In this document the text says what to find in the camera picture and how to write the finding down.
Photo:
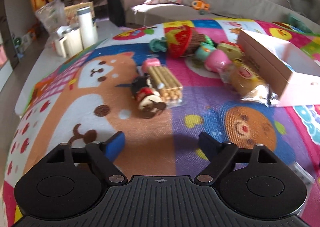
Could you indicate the beige sofa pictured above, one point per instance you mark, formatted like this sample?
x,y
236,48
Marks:
x,y
225,4

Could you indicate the small green toy cup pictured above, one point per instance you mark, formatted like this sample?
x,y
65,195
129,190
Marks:
x,y
203,51

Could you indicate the teal plastic toy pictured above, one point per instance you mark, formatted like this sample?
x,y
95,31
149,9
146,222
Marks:
x,y
157,45

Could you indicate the wrapped bread packet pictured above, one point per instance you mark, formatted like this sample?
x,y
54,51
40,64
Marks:
x,y
246,79

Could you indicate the colourful printed play mat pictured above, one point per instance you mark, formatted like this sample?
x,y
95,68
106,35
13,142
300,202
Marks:
x,y
150,127

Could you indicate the pink toy cup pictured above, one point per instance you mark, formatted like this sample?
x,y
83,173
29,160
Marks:
x,y
216,61

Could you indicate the orange fish plush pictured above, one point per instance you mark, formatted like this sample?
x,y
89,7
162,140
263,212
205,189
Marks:
x,y
198,4

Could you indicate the pink cardboard box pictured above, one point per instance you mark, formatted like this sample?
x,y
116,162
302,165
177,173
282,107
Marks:
x,y
262,66

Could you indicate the clear plastic bag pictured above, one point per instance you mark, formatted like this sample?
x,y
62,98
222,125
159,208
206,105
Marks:
x,y
51,15

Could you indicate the biscuit stick packet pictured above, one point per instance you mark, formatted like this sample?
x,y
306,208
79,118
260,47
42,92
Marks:
x,y
162,79

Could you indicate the orange plush toy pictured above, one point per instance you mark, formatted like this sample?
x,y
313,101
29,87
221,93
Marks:
x,y
38,1

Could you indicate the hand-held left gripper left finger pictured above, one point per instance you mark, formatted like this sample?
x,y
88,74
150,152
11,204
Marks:
x,y
115,145

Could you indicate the mouse plush toy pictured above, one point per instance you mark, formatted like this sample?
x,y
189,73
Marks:
x,y
145,92

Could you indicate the white cup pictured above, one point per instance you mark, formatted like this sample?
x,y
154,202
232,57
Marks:
x,y
60,46

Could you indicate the white thermos bottle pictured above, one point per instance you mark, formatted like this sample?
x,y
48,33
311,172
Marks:
x,y
87,29

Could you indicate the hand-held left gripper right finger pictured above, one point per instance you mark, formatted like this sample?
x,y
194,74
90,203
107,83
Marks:
x,y
208,145

